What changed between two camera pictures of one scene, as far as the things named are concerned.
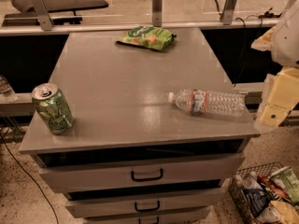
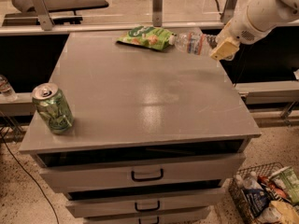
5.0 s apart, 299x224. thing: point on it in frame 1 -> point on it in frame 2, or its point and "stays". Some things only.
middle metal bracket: (157, 7) stays
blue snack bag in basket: (256, 200) stays
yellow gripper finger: (283, 98) -> (229, 47)
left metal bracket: (45, 20) stays
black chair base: (61, 6) stays
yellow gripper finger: (264, 42) -> (225, 33)
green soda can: (52, 107) stays
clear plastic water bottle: (207, 102) -> (194, 42)
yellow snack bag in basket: (289, 214) stays
